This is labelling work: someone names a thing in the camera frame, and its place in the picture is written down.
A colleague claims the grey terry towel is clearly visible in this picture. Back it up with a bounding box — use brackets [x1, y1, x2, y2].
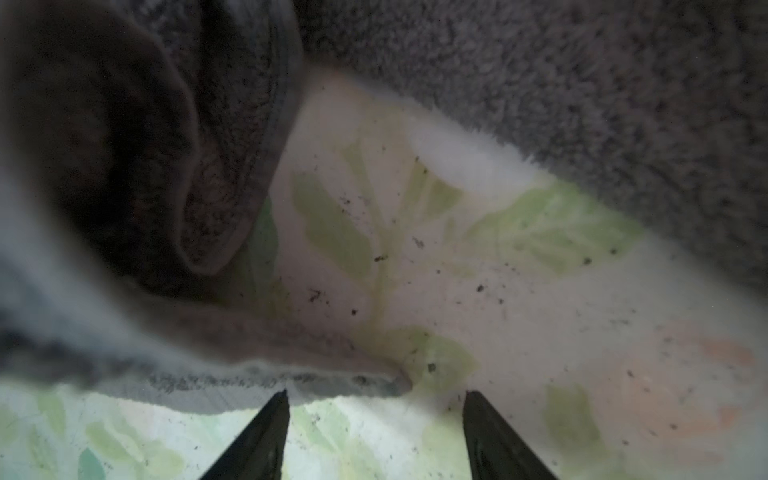
[1, 1, 767, 413]

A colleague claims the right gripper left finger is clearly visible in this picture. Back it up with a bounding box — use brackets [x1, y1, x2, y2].
[200, 390, 290, 480]

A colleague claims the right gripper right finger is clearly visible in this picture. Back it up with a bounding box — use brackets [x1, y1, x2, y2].
[462, 391, 556, 480]

